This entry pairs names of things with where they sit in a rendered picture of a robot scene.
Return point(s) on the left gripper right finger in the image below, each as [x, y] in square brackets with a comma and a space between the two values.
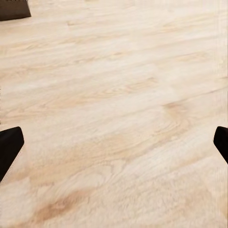
[221, 141]

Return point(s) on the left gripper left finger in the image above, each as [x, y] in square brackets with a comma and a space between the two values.
[11, 142]

